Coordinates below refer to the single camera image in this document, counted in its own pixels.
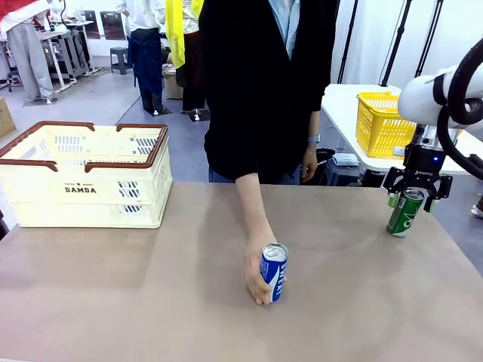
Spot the white wet wipes pack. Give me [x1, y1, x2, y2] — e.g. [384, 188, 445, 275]
[331, 152, 360, 167]

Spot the dark framed panel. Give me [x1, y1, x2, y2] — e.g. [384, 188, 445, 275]
[100, 11, 126, 41]
[83, 10, 101, 40]

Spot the white workshop desk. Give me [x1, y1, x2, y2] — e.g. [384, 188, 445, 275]
[35, 20, 100, 94]

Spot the person's left forearm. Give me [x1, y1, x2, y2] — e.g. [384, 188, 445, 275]
[307, 109, 321, 137]

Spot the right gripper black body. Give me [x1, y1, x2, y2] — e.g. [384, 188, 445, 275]
[401, 143, 445, 189]

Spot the brown cardboard box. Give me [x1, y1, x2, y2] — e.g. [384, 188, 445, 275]
[162, 67, 184, 100]
[0, 97, 17, 139]

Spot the brown basket handle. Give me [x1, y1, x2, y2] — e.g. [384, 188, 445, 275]
[85, 123, 170, 173]
[0, 120, 96, 173]

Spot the grey plastic stool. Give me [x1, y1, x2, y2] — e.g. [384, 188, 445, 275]
[109, 47, 134, 75]

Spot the black corrugated cable hose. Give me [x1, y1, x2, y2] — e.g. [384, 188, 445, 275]
[432, 37, 483, 181]

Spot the bystander in grey trousers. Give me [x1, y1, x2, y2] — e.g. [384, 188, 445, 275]
[0, 0, 56, 105]

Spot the bystander with yellow garment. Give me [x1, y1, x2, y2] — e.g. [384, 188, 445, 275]
[165, 0, 211, 122]

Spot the black tripod leg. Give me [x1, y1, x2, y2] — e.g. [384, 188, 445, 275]
[337, 0, 359, 84]
[380, 0, 414, 87]
[414, 0, 445, 78]

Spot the bystander in navy apron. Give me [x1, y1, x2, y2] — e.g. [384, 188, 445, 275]
[115, 0, 173, 116]

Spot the person's right forearm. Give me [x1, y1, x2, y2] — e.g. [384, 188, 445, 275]
[234, 172, 278, 242]

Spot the blue Sweat drink can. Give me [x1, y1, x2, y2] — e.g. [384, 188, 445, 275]
[259, 242, 289, 304]

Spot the dark plastic stool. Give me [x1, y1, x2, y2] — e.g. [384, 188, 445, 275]
[325, 157, 364, 187]

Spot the cream plastic shopping basket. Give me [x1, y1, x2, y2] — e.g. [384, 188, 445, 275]
[0, 121, 174, 229]

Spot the green white soda can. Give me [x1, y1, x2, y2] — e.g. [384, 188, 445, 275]
[386, 187, 426, 238]

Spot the yellow plastic basket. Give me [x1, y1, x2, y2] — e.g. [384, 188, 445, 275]
[355, 90, 464, 159]

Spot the person's right hand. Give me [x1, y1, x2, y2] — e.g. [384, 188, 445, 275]
[243, 229, 288, 305]

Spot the person in black cardigan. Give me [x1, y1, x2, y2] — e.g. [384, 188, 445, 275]
[198, 0, 340, 186]

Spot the person's left hand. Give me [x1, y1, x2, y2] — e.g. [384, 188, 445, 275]
[300, 145, 320, 185]

